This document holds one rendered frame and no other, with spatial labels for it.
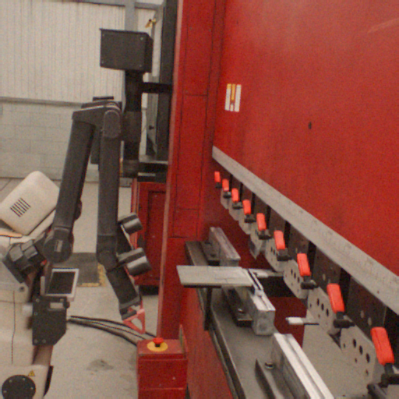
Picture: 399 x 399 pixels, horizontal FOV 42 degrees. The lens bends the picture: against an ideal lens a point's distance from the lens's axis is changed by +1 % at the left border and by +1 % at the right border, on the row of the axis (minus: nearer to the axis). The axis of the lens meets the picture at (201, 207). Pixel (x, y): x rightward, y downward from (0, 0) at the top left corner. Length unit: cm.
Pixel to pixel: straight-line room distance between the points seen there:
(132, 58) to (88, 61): 591
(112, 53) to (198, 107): 53
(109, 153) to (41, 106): 742
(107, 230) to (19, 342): 49
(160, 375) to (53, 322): 40
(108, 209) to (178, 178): 135
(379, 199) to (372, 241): 8
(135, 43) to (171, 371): 172
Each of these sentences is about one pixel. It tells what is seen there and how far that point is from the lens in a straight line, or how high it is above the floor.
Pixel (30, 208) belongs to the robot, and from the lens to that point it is 161.
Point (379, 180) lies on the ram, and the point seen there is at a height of 155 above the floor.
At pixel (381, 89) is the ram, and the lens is 107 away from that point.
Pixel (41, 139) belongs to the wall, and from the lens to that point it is 888.
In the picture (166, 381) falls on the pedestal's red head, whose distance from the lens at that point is 185.
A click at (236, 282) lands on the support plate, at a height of 100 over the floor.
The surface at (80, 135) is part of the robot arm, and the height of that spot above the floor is 155.
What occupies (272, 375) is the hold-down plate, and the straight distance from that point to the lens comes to 160.
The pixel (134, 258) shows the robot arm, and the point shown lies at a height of 121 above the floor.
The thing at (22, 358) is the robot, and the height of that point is 83.
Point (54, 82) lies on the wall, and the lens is 879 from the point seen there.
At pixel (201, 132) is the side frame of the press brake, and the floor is 147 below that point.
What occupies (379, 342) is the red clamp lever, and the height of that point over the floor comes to 130.
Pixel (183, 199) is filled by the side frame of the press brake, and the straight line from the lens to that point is 280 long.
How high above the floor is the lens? 169
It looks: 13 degrees down
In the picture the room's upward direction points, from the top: 5 degrees clockwise
